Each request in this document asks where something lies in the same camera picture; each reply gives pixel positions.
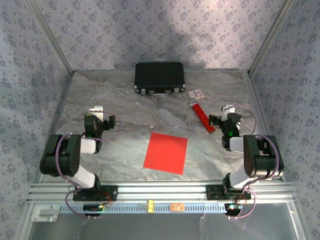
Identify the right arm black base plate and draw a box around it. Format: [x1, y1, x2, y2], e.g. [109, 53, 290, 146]
[205, 184, 252, 201]

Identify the black hard case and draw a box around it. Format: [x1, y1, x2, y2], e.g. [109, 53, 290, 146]
[134, 61, 186, 97]

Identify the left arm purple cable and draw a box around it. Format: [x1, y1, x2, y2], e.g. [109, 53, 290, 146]
[55, 117, 123, 221]

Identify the aluminium frame post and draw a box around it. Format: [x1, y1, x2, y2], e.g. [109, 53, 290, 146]
[246, 0, 298, 75]
[24, 0, 75, 75]

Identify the red paper sheet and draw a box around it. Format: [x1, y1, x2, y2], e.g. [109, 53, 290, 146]
[142, 132, 189, 175]

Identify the small white red card box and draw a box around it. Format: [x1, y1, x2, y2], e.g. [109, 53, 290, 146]
[186, 89, 205, 100]

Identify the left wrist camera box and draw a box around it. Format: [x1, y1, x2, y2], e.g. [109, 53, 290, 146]
[103, 114, 116, 131]

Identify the grey metal bracket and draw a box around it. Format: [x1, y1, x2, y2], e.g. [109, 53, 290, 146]
[30, 204, 61, 223]

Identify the glossy grey panel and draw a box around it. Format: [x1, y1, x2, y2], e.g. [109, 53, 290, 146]
[27, 213, 307, 240]

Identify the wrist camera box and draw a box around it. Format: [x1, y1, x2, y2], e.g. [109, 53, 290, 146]
[208, 113, 222, 129]
[103, 114, 116, 131]

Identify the slotted grey cable duct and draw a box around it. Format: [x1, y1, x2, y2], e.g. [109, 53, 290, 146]
[58, 202, 227, 215]

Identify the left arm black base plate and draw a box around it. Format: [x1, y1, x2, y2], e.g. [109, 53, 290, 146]
[72, 184, 119, 202]

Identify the aluminium side rail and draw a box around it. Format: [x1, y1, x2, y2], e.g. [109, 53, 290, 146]
[37, 71, 76, 185]
[245, 71, 286, 182]

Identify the red tube with silver cap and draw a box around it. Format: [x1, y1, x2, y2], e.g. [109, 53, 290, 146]
[189, 98, 216, 134]

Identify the long aluminium mounting rail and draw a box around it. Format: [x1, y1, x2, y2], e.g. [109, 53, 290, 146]
[26, 181, 297, 202]

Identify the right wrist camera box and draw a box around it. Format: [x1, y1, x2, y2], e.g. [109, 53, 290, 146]
[208, 113, 222, 129]

